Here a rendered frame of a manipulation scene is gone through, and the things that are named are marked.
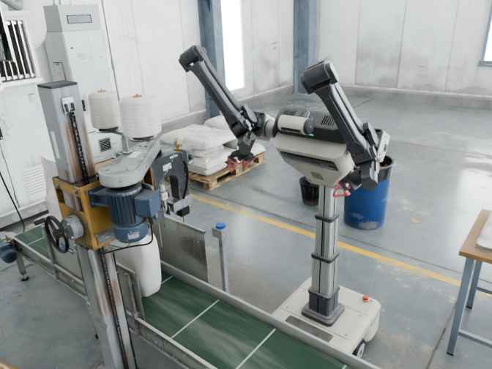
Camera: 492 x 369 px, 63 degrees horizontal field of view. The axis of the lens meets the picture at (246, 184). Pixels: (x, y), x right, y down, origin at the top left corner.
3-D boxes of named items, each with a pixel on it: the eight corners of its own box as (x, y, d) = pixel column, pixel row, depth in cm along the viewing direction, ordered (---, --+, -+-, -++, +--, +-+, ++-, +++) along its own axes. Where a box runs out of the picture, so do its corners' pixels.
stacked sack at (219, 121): (256, 129, 559) (256, 118, 553) (236, 137, 528) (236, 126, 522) (220, 123, 598) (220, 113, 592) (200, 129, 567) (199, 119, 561)
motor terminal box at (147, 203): (162, 212, 179) (159, 189, 175) (153, 224, 170) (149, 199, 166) (146, 211, 181) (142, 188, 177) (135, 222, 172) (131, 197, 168)
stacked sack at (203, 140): (240, 140, 516) (240, 128, 510) (205, 154, 469) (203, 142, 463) (216, 135, 541) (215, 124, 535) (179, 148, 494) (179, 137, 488)
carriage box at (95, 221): (151, 222, 205) (142, 165, 193) (92, 253, 182) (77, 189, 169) (122, 211, 220) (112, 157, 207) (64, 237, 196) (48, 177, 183)
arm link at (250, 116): (203, 38, 182) (187, 50, 186) (192, 45, 171) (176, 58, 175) (258, 118, 195) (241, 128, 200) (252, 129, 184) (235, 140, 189)
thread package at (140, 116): (170, 132, 177) (165, 94, 170) (139, 143, 165) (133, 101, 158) (146, 127, 187) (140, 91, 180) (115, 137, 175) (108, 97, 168)
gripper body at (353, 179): (341, 179, 160) (354, 169, 155) (351, 172, 167) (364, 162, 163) (351, 192, 159) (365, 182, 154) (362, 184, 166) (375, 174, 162)
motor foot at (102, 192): (126, 203, 180) (123, 185, 177) (103, 213, 172) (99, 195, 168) (113, 198, 186) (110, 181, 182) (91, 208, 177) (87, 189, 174)
